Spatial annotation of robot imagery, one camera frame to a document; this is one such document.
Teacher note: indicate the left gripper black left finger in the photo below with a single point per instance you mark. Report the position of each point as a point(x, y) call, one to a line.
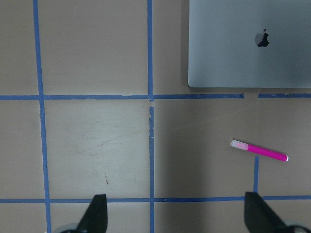
point(95, 219)

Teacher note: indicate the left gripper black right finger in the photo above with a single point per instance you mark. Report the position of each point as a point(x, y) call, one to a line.
point(259, 216)

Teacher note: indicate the pink marker pen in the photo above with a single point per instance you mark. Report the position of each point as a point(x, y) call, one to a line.
point(259, 150)

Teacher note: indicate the silver apple laptop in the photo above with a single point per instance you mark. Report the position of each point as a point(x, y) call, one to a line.
point(249, 44)

